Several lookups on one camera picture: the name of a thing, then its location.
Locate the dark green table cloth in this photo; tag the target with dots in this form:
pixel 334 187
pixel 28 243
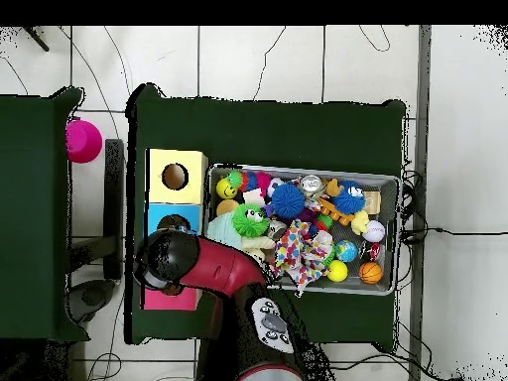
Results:
pixel 258 131
pixel 39 119

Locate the cream knit cloth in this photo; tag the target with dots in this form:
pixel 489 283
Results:
pixel 258 243

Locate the green spiky rubber ball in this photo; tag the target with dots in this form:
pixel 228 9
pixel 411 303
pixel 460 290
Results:
pixel 248 224

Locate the colourful polka-dot cloth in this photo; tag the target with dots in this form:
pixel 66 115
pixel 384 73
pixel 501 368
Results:
pixel 297 250

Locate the wooden three-hole box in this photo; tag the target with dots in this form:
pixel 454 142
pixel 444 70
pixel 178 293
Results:
pixel 190 190

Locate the black upright panel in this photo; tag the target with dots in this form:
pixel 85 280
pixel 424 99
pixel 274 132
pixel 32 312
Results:
pixel 114 198

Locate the rainbow spiky caterpillar toy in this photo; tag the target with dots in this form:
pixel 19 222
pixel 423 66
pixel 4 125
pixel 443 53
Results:
pixel 262 180

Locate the blue spiky rubber ball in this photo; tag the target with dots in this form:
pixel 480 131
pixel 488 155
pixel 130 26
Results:
pixel 287 200

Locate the mint green cloth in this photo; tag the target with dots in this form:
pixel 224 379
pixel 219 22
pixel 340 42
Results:
pixel 222 230

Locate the round orange sponge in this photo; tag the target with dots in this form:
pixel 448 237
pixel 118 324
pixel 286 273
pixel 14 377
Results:
pixel 227 207

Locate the pink plastic bowl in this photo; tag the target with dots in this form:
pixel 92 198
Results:
pixel 83 141

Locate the dark slanted rod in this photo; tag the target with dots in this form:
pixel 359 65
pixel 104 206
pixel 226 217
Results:
pixel 39 41

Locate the crushed clear plastic bottle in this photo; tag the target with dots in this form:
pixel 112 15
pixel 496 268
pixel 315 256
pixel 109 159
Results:
pixel 183 229

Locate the yellow smiley ball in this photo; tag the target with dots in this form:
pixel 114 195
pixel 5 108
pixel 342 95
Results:
pixel 227 189

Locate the shallow silver mesh bin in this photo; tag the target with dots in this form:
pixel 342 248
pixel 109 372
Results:
pixel 381 182

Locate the white baseball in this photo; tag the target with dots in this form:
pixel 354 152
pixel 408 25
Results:
pixel 374 231

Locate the silver-top drink can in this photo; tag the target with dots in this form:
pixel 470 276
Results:
pixel 311 184

